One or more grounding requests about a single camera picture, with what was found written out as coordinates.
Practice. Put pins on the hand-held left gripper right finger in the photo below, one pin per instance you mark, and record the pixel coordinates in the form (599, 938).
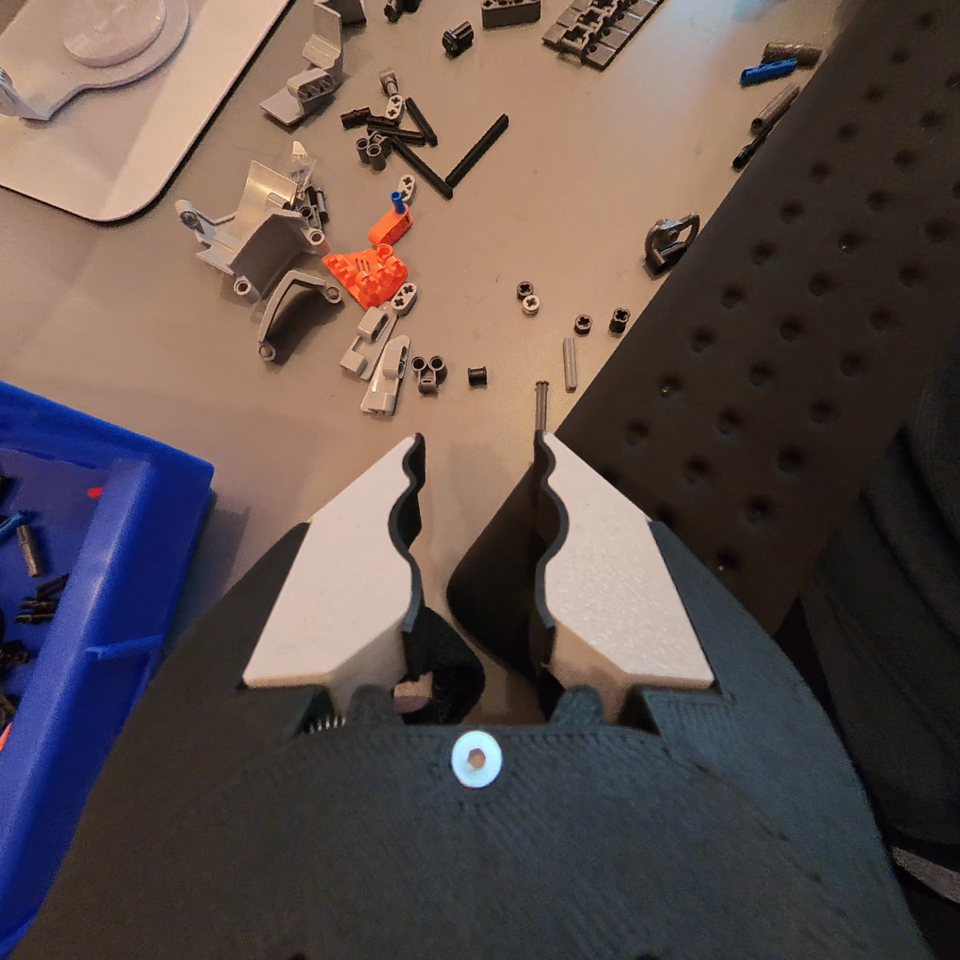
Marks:
(630, 600)

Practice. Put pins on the light grey two-hole liftarm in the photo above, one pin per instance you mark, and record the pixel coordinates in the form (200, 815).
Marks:
(394, 106)
(405, 296)
(406, 188)

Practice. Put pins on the grey connector tube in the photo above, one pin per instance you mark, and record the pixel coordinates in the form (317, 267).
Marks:
(791, 52)
(776, 107)

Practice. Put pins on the black pin joiner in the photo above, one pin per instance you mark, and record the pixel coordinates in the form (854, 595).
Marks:
(456, 37)

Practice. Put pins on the small clear plastic bag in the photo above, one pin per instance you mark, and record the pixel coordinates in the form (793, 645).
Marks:
(301, 161)

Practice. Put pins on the grey small pin connector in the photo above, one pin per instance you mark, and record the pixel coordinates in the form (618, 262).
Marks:
(373, 151)

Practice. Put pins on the light grey holed curved panel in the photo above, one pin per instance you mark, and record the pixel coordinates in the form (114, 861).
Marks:
(315, 82)

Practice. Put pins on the grey arched panel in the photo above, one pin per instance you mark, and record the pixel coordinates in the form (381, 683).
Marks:
(274, 307)

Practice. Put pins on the white short rod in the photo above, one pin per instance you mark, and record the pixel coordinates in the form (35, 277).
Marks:
(571, 364)

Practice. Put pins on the grey large shell panel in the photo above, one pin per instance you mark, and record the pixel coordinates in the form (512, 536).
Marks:
(262, 240)

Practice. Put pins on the grey wing-shaped toy piece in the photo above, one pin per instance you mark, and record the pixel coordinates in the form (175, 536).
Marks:
(675, 227)

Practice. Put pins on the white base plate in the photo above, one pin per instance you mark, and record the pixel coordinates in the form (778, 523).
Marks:
(172, 112)

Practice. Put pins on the dark grey long bent liftarm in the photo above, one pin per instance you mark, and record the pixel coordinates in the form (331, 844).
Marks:
(510, 11)

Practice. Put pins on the black axle pin connector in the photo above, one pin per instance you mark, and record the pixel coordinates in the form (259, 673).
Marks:
(401, 7)

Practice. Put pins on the black axle rod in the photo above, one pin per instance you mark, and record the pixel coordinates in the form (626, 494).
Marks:
(421, 121)
(424, 171)
(476, 150)
(401, 136)

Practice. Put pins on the grey slim fairing panel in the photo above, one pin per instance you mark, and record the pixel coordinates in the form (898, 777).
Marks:
(367, 337)
(386, 375)

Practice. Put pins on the grey small pin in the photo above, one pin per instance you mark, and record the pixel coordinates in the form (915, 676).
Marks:
(388, 81)

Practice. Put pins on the orange ridged wedge panel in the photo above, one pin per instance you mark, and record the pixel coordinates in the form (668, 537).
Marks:
(364, 277)

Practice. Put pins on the black long toy pin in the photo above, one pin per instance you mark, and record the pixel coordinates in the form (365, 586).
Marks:
(752, 148)

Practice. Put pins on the heap of assorted toy pins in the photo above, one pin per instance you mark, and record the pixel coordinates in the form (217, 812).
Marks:
(34, 600)

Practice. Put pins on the grey axle rod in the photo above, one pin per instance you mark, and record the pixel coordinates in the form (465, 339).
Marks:
(541, 405)

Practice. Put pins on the dark studded panel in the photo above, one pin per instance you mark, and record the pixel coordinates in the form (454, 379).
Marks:
(787, 300)

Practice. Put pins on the black hollow connector block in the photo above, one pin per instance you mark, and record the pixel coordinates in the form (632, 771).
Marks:
(656, 256)

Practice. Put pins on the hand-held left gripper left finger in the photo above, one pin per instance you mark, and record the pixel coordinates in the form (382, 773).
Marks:
(330, 600)

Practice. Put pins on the orange connector with blue pin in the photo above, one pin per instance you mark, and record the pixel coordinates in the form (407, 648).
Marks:
(390, 225)

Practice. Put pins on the dark grey triple connector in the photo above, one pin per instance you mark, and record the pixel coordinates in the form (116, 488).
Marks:
(430, 373)

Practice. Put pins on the blue toy pin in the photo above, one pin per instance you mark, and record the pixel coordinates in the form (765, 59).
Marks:
(769, 71)

